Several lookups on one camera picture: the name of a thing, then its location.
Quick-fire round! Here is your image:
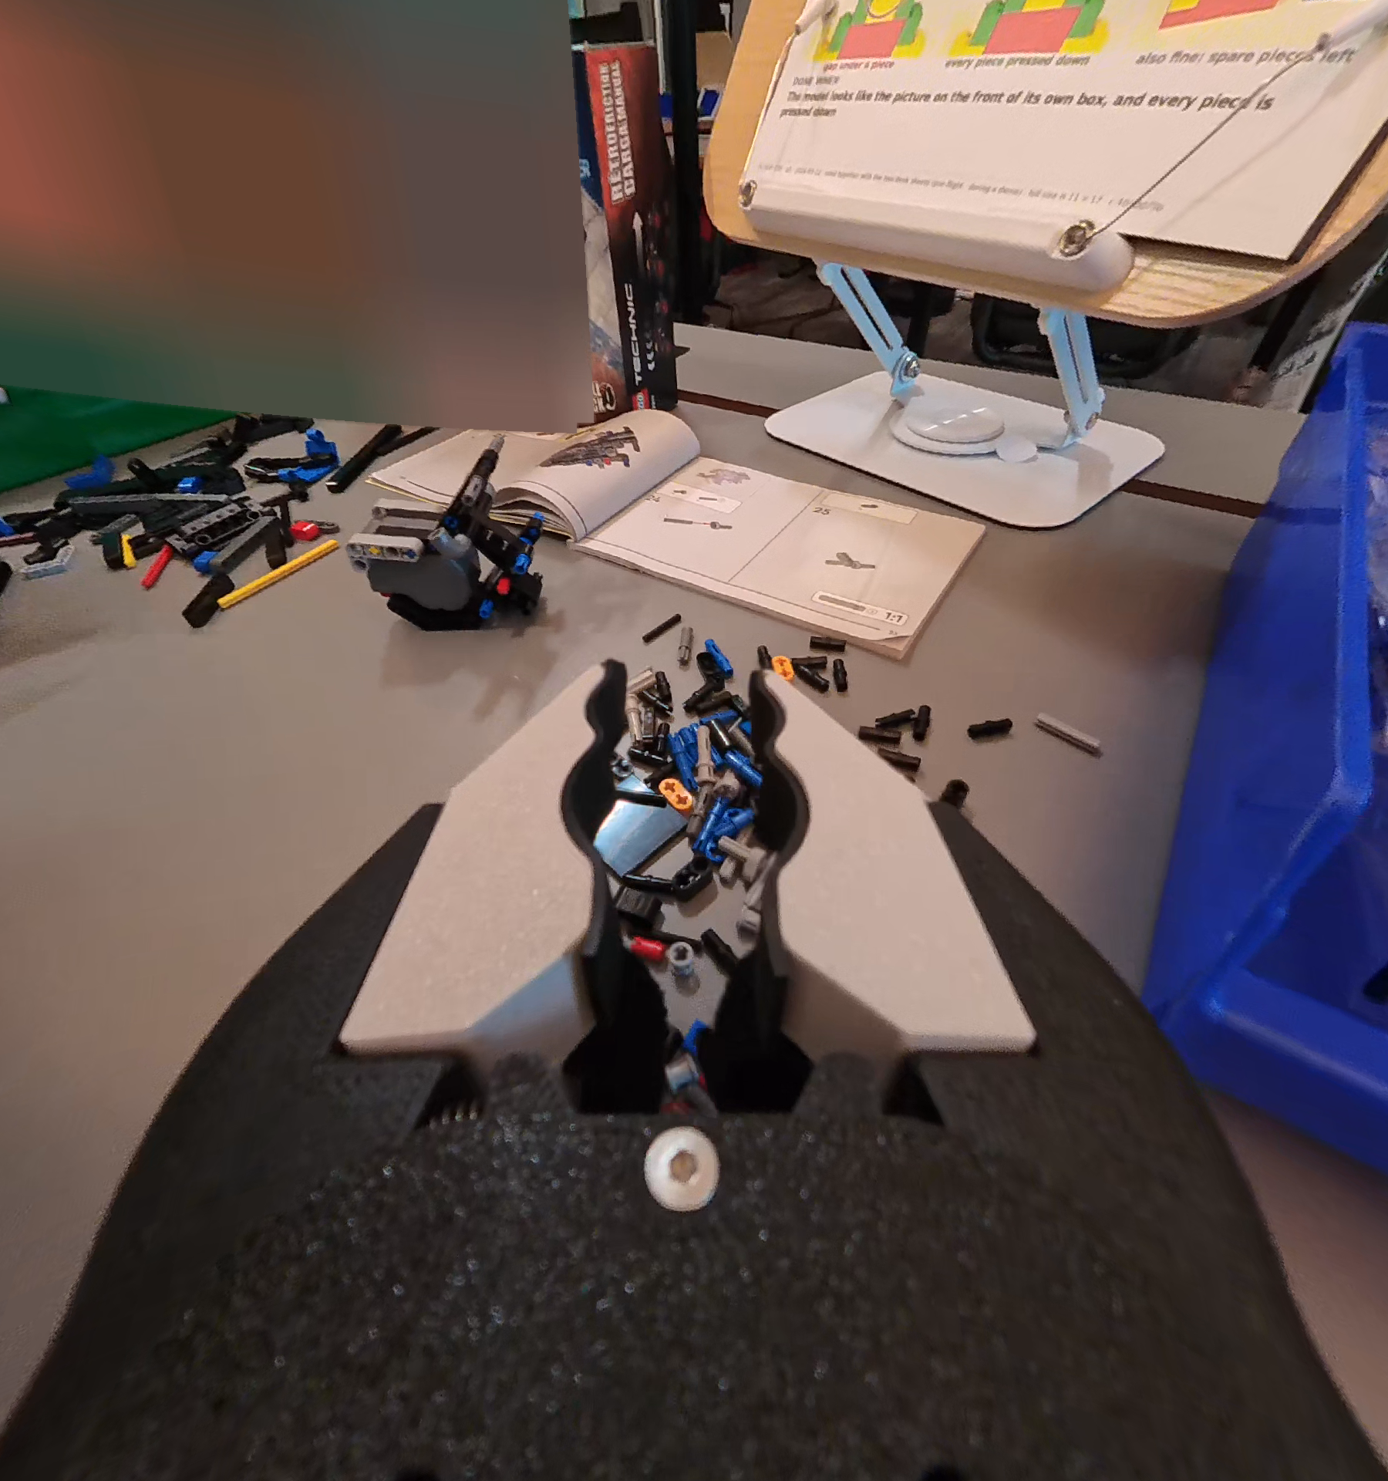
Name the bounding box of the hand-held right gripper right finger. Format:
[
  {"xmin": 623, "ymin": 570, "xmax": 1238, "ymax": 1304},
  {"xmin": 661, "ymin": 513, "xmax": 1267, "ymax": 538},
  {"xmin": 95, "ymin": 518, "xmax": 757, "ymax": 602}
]
[{"xmin": 712, "ymin": 669, "xmax": 1041, "ymax": 1066}]

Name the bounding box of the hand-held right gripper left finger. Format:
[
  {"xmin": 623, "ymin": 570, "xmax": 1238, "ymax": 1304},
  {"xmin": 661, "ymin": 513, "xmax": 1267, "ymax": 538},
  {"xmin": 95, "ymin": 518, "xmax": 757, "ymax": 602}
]
[{"xmin": 339, "ymin": 659, "xmax": 667, "ymax": 1098}]

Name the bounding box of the pile of small toy pins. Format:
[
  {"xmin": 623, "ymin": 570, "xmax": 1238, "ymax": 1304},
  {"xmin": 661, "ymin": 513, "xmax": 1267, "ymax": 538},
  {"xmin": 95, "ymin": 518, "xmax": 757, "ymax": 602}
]
[{"xmin": 608, "ymin": 614, "xmax": 1107, "ymax": 1118}]

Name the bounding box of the grey black toy brick model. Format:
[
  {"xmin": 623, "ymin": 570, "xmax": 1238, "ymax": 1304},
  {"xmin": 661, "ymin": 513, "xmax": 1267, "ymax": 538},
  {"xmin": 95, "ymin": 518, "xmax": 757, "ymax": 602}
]
[{"xmin": 345, "ymin": 433, "xmax": 549, "ymax": 632}]

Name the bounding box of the dark toy set box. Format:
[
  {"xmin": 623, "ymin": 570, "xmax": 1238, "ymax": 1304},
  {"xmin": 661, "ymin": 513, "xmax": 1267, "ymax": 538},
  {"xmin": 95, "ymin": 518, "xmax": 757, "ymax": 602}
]
[{"xmin": 579, "ymin": 41, "xmax": 682, "ymax": 420}]

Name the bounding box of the blue plastic bin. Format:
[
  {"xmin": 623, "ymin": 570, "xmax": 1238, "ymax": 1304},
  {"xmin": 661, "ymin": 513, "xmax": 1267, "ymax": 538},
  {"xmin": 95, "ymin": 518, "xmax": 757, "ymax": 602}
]
[{"xmin": 1144, "ymin": 323, "xmax": 1388, "ymax": 1199}]

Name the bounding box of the open instruction booklet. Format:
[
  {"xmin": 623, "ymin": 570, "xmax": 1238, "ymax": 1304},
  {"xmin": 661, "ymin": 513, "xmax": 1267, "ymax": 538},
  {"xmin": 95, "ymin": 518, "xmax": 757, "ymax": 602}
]
[{"xmin": 368, "ymin": 408, "xmax": 988, "ymax": 661}]

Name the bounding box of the yellow toy axle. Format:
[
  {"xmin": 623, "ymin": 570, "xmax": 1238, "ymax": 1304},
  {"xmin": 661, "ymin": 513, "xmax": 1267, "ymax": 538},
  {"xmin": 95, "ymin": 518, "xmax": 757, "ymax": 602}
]
[{"xmin": 219, "ymin": 538, "xmax": 341, "ymax": 611}]

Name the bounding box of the white document stand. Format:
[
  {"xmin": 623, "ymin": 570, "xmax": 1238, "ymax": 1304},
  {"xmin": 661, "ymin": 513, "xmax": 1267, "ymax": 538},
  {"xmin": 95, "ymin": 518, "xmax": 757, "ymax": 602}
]
[{"xmin": 704, "ymin": 0, "xmax": 1388, "ymax": 533}]

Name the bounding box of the black toy beam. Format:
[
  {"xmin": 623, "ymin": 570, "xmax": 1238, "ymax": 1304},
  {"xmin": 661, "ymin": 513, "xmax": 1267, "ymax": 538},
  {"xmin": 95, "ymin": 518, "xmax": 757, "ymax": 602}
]
[{"xmin": 328, "ymin": 425, "xmax": 405, "ymax": 496}]

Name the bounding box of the pile of large toy beams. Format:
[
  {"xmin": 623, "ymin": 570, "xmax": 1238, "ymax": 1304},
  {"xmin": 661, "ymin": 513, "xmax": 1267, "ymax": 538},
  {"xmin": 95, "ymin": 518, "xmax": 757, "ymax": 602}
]
[{"xmin": 0, "ymin": 414, "xmax": 344, "ymax": 643}]

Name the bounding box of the green plastic bin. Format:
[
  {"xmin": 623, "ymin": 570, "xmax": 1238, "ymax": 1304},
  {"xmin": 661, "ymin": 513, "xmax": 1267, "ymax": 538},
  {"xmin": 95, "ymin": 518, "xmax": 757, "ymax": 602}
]
[{"xmin": 0, "ymin": 382, "xmax": 241, "ymax": 507}]

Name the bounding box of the printed instruction sheet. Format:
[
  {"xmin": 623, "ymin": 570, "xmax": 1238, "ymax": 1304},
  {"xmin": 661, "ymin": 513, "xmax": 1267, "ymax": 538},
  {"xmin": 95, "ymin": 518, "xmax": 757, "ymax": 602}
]
[{"xmin": 752, "ymin": 0, "xmax": 1388, "ymax": 263}]

